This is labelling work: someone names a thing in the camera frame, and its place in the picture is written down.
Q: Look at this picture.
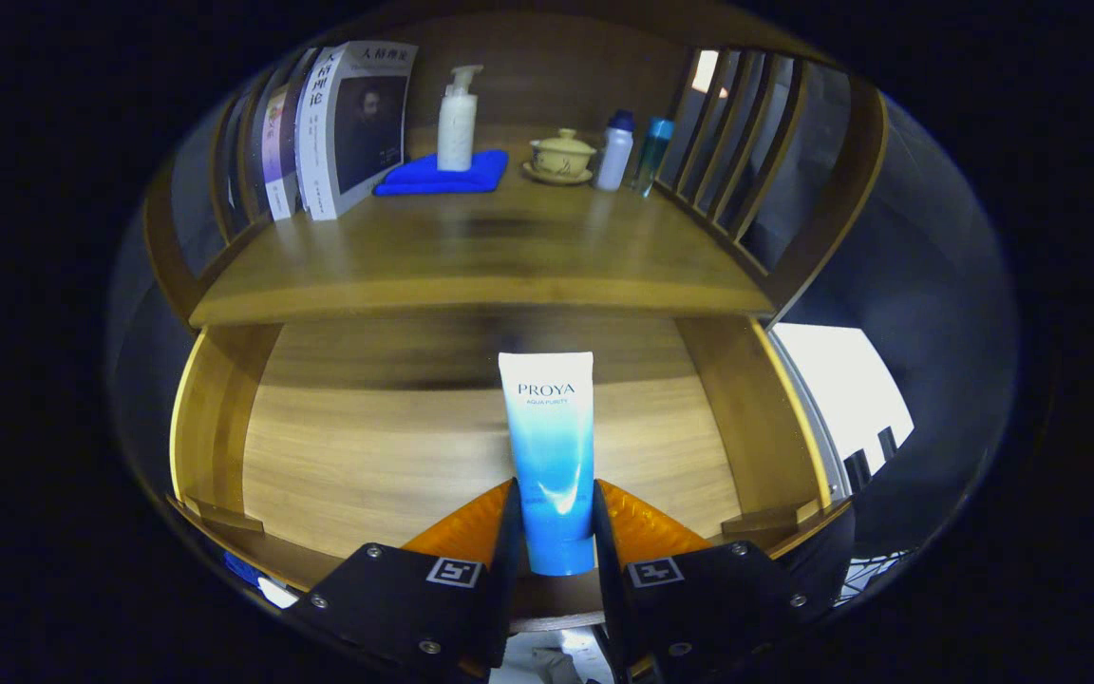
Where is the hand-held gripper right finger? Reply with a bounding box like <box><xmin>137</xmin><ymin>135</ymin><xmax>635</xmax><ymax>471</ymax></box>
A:
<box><xmin>591</xmin><ymin>478</ymin><xmax>809</xmax><ymax>680</ymax></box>

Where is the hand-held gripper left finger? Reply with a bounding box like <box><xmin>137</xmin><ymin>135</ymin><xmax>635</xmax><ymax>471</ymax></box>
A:
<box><xmin>286</xmin><ymin>478</ymin><xmax>524</xmax><ymax>680</ymax></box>

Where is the wooden drawer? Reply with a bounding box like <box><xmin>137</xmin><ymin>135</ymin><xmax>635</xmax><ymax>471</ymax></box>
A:
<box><xmin>167</xmin><ymin>313</ymin><xmax>857</xmax><ymax>633</ymax></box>

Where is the blue white cream tube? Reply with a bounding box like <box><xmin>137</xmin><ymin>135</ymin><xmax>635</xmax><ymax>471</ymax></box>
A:
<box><xmin>498</xmin><ymin>351</ymin><xmax>597</xmax><ymax>578</ymax></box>

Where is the white drawer unit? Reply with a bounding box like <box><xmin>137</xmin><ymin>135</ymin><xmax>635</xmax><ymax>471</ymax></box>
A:
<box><xmin>770</xmin><ymin>323</ymin><xmax>916</xmax><ymax>495</ymax></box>

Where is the wooden countertop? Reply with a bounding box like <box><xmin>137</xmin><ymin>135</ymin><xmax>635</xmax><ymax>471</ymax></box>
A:
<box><xmin>188</xmin><ymin>147</ymin><xmax>776</xmax><ymax>329</ymax></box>

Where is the wooden cabinet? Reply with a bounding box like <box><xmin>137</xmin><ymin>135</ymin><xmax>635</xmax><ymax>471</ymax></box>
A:
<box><xmin>143</xmin><ymin>0</ymin><xmax>890</xmax><ymax>329</ymax></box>

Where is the blue folded cloth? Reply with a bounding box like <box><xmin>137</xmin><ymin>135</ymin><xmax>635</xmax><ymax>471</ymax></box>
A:
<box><xmin>373</xmin><ymin>149</ymin><xmax>510</xmax><ymax>198</ymax></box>

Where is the teal bottle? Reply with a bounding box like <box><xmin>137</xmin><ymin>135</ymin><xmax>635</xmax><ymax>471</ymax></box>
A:
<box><xmin>632</xmin><ymin>117</ymin><xmax>676</xmax><ymax>198</ymax></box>

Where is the white bottle blue cap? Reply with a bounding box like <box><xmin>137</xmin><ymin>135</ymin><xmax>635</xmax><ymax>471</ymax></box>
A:
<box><xmin>594</xmin><ymin>109</ymin><xmax>635</xmax><ymax>193</ymax></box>

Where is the yellow lidded teacup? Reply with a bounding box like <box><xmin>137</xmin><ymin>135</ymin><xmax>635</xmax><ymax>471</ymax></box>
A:
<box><xmin>521</xmin><ymin>128</ymin><xmax>597</xmax><ymax>186</ymax></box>

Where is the white pump bottle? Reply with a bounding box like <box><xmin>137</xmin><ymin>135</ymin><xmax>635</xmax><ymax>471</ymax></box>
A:
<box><xmin>436</xmin><ymin>64</ymin><xmax>485</xmax><ymax>173</ymax></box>

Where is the thin purple book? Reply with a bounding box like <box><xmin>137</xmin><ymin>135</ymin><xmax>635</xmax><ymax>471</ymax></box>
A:
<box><xmin>260</xmin><ymin>84</ymin><xmax>306</xmax><ymax>222</ymax></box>

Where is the large white book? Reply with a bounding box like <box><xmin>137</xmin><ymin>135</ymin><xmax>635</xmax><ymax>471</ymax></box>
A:
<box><xmin>294</xmin><ymin>40</ymin><xmax>419</xmax><ymax>222</ymax></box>

